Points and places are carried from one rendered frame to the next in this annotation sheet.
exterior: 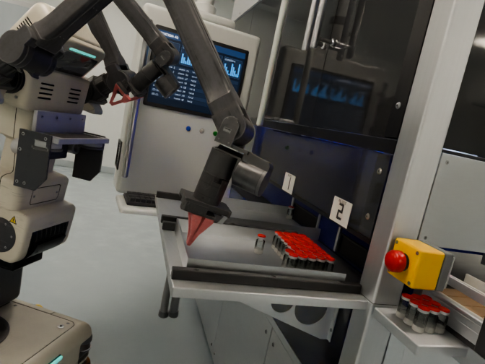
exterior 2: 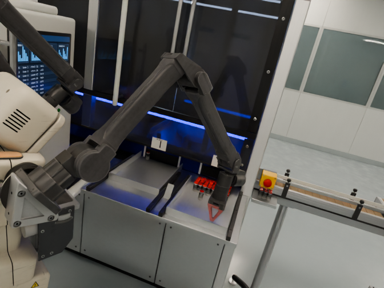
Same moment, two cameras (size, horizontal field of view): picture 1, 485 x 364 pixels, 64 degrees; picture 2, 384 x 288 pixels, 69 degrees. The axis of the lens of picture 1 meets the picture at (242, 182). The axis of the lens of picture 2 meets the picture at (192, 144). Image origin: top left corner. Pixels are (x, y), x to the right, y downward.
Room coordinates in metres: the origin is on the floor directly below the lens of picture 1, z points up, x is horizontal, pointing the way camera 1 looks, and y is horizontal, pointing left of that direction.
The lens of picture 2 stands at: (0.40, 0.98, 1.57)
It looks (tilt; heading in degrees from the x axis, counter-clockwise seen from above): 20 degrees down; 300
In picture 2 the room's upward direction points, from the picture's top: 12 degrees clockwise
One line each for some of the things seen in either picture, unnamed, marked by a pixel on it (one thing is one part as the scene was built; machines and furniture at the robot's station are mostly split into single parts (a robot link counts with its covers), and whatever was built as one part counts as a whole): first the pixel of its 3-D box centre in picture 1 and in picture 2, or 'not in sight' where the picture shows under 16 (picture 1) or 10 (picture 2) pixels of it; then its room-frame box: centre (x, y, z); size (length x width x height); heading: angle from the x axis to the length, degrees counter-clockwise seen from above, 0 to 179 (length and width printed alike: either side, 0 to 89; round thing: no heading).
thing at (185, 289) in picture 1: (247, 238); (173, 191); (1.04, -0.05, 0.87); 0.70 x 0.48 x 0.02; 17
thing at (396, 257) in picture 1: (398, 261); (267, 182); (0.68, -0.30, 0.99); 0.04 x 0.04 x 0.04; 17
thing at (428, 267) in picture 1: (418, 263); (267, 179); (0.69, -0.35, 0.99); 0.08 x 0.07 x 0.07; 107
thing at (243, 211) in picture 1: (255, 215); (148, 170); (1.22, -0.06, 0.90); 0.34 x 0.26 x 0.04; 107
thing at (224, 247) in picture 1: (252, 250); (206, 201); (0.86, -0.06, 0.90); 0.34 x 0.26 x 0.04; 106
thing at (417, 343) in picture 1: (424, 330); (264, 197); (0.69, -0.39, 0.87); 0.14 x 0.13 x 0.02; 107
